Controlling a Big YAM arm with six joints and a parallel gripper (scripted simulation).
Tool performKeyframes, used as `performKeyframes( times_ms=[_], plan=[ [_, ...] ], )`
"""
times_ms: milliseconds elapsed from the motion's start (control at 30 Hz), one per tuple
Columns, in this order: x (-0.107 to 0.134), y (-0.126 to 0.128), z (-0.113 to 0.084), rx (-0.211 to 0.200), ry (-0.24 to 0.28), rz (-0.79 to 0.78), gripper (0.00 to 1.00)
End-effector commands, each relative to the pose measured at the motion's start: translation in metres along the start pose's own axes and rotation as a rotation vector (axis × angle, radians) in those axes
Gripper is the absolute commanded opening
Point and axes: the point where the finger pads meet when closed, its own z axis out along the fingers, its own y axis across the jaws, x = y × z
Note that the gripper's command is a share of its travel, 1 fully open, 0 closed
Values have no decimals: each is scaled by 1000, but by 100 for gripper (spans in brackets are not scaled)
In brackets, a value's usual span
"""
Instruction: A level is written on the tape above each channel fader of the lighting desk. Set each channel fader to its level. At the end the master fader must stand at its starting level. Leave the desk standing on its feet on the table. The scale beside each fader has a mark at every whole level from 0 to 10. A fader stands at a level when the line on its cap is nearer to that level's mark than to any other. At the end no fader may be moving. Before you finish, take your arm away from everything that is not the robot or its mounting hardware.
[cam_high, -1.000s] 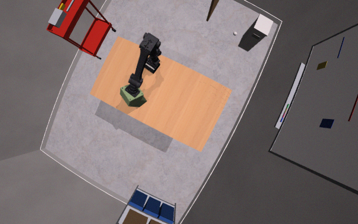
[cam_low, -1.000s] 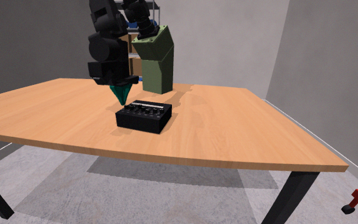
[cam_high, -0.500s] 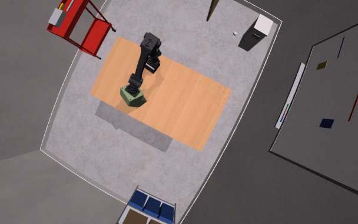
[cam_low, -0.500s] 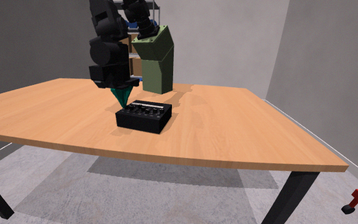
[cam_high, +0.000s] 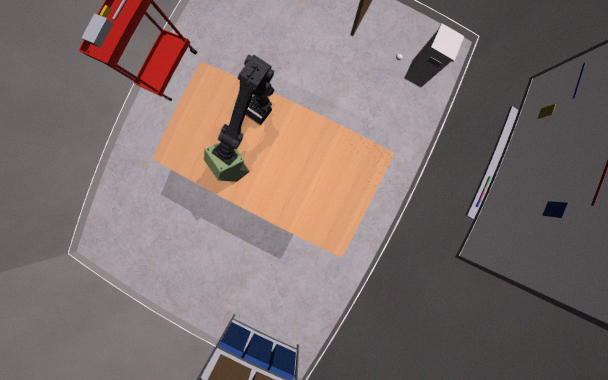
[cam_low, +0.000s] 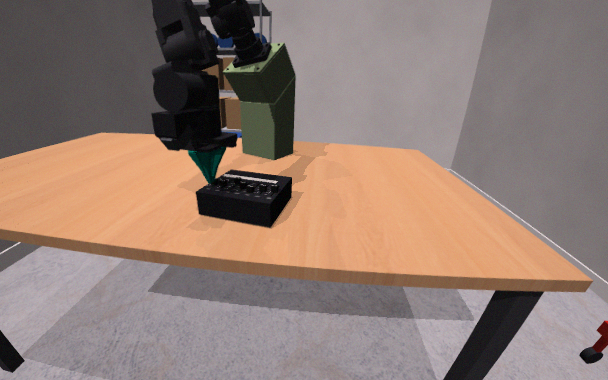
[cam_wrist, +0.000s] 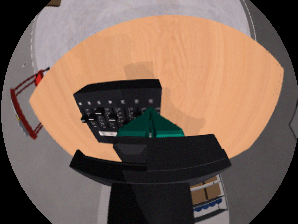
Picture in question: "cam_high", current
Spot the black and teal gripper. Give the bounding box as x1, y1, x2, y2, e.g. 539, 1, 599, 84
254, 100, 272, 111

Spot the black control desk with knobs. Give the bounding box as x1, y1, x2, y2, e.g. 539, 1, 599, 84
246, 95, 272, 125

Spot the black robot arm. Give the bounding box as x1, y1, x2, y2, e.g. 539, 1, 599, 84
212, 55, 274, 165

